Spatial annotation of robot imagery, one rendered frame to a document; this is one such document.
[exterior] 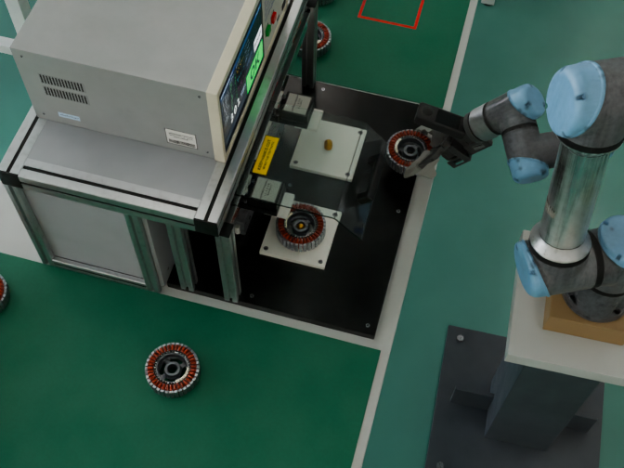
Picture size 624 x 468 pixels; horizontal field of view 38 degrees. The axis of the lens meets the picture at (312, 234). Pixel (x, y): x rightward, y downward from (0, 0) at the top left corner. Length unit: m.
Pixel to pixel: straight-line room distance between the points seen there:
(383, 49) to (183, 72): 0.91
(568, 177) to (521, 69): 1.85
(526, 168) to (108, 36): 0.85
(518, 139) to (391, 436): 1.11
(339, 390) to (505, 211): 1.32
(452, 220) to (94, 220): 1.48
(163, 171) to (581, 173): 0.76
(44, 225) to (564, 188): 1.05
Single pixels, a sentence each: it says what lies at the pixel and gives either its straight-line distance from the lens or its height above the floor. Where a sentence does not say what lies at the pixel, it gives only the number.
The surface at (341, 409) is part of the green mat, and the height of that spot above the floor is 0.75.
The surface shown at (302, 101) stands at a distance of 2.08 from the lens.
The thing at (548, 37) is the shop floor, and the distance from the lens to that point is 3.59.
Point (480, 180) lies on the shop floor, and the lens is 3.12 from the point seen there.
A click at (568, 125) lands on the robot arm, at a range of 1.52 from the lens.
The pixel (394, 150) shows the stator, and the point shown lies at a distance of 2.09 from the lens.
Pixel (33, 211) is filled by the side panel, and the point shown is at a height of 0.96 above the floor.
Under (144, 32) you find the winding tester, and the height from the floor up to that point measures 1.32.
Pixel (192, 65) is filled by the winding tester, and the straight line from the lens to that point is 1.64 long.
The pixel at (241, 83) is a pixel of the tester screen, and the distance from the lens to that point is 1.75.
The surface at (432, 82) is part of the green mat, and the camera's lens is 2.37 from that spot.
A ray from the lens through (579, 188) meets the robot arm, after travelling 1.64.
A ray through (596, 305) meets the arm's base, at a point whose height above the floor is 0.87.
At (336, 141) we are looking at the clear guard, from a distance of 1.84.
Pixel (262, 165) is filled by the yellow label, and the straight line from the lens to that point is 1.80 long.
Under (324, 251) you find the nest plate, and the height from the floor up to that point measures 0.78.
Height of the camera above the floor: 2.54
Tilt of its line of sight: 60 degrees down
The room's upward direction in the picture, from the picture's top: 2 degrees clockwise
